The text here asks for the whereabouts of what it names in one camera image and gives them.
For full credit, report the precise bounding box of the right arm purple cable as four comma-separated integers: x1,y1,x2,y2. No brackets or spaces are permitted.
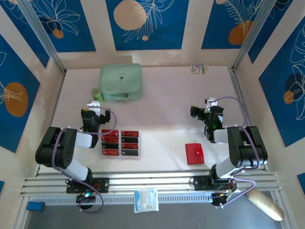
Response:
211,96,257,209

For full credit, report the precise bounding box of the beige cork roll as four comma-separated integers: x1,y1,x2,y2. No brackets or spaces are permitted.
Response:
246,188,285,221

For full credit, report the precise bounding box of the aluminium corner post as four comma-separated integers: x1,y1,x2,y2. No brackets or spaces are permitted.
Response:
232,0,280,72
18,0,67,75

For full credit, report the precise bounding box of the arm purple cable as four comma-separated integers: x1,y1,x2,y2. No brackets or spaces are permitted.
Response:
211,96,257,209
51,106,117,213

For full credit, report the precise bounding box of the red card holder wallet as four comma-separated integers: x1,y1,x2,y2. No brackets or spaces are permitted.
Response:
185,142,206,165

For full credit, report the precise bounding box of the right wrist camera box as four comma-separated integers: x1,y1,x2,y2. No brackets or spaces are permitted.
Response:
204,97,218,113

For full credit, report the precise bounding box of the black controller board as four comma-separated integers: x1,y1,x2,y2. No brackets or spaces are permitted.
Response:
211,192,231,208
76,192,97,204

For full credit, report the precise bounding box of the aluminium side rail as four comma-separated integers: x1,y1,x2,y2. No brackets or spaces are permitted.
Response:
35,71,67,177
229,66,269,172

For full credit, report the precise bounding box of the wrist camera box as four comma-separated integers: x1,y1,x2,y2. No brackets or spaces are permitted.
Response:
204,97,218,113
86,101,103,113

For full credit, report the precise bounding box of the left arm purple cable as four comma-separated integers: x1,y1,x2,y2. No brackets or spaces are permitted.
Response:
51,106,117,213

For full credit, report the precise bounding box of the mint green zip pouch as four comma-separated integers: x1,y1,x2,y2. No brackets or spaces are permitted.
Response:
99,63,143,102

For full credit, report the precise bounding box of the slotted grey cable duct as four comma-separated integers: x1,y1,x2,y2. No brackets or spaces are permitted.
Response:
30,193,214,206

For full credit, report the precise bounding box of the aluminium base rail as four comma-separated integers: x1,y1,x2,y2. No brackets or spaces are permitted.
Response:
20,170,282,198

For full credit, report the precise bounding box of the blue sponge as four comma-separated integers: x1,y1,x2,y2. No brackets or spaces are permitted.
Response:
25,201,46,212

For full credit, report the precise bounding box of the blue floral wall panel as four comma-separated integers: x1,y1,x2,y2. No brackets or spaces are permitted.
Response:
30,0,97,53
106,0,189,51
201,0,271,50
0,34,41,153
258,22,305,147
0,0,50,69
247,0,305,64

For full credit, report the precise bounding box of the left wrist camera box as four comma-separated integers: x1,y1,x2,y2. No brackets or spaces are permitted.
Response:
86,101,103,113

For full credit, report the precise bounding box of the green cylindrical roll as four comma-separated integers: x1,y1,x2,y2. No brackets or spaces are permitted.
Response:
91,87,104,104

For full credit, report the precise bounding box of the white gauze packet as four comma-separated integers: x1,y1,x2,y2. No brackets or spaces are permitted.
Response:
133,188,160,214

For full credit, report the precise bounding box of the clear acrylic card tray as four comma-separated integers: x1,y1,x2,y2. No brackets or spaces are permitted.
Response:
101,128,142,160

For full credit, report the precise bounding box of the printed paper leaflet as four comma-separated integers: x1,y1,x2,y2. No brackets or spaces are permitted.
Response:
190,63,208,74

